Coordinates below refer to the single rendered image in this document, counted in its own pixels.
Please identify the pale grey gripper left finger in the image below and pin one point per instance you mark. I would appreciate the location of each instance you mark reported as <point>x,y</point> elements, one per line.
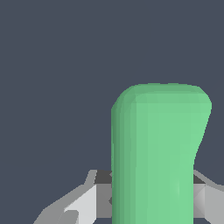
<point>84,201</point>

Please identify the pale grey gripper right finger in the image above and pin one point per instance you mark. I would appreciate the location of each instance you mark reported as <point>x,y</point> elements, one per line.
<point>208,201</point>

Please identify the green rounded block object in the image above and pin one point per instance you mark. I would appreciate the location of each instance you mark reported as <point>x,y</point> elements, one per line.
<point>157,157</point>

